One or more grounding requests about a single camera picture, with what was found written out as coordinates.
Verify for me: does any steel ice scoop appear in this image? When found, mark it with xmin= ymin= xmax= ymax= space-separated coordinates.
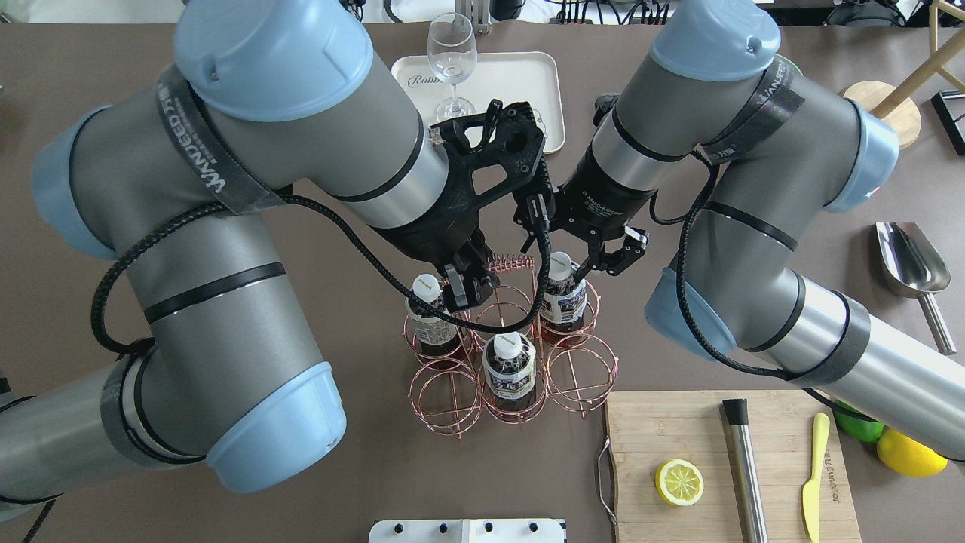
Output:
xmin=875 ymin=221 xmax=957 ymax=355

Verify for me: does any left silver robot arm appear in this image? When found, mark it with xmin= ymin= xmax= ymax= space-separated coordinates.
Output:
xmin=2 ymin=1 xmax=550 ymax=521

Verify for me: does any cream rabbit tray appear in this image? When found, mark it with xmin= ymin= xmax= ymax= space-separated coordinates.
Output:
xmin=391 ymin=51 xmax=565 ymax=155

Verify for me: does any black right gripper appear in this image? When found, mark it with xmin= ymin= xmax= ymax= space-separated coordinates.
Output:
xmin=514 ymin=158 xmax=652 ymax=281

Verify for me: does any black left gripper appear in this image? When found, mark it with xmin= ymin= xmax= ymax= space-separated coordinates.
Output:
xmin=377 ymin=100 xmax=545 ymax=313

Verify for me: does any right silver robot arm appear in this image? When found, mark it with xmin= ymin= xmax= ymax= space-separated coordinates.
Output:
xmin=551 ymin=1 xmax=964 ymax=463

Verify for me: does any aluminium frame post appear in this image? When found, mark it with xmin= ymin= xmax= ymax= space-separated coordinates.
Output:
xmin=454 ymin=0 xmax=492 ymax=35

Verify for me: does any half lemon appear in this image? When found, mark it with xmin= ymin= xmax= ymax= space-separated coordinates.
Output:
xmin=654 ymin=459 xmax=704 ymax=508

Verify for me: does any yellow lemon near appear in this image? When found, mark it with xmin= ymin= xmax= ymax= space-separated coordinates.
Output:
xmin=876 ymin=427 xmax=948 ymax=477

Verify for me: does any tea bottle white cap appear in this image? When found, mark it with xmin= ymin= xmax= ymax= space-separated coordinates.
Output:
xmin=538 ymin=251 xmax=589 ymax=336
xmin=483 ymin=331 xmax=538 ymax=413
xmin=404 ymin=274 xmax=461 ymax=358

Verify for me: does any steel muddler black tip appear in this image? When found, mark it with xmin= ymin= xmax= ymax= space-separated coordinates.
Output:
xmin=721 ymin=398 xmax=770 ymax=542

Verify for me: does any bamboo cutting board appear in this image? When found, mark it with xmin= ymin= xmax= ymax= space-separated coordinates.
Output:
xmin=605 ymin=391 xmax=824 ymax=542

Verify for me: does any green lime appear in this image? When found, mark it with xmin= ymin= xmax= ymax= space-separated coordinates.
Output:
xmin=834 ymin=410 xmax=884 ymax=443

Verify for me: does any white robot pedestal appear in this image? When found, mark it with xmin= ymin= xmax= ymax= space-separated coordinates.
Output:
xmin=368 ymin=517 xmax=568 ymax=542

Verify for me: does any wooden cup tree stand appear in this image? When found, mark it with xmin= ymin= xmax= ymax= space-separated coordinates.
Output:
xmin=841 ymin=1 xmax=964 ymax=150

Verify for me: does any yellow plastic knife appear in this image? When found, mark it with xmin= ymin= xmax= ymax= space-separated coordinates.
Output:
xmin=801 ymin=413 xmax=830 ymax=542

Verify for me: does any copper wire bottle basket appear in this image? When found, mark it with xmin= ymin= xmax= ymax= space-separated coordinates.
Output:
xmin=403 ymin=252 xmax=618 ymax=436

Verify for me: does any clear wine glass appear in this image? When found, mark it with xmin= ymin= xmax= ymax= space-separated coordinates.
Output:
xmin=427 ymin=11 xmax=478 ymax=121

